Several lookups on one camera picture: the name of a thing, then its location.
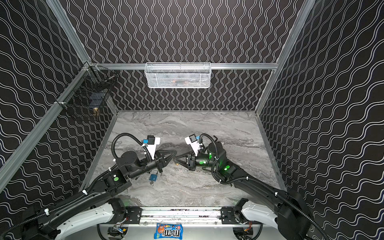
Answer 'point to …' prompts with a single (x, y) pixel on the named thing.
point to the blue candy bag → (169, 231)
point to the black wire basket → (87, 91)
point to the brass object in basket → (95, 111)
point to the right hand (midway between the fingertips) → (174, 160)
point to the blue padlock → (153, 177)
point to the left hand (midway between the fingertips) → (178, 153)
